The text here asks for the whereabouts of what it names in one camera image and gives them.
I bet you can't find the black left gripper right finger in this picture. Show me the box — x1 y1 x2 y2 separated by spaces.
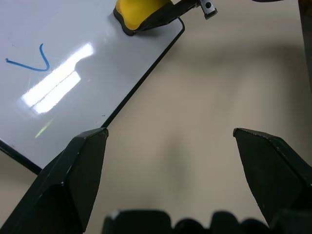
233 127 312 228

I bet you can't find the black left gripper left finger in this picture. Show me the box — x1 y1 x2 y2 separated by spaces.
0 127 109 234

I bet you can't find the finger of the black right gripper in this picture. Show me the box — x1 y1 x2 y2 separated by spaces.
138 0 203 32

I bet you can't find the yellow eraser with black felt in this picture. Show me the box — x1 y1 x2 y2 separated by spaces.
113 0 175 37

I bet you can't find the white whiteboard with black frame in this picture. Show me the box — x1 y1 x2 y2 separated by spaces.
0 0 186 176

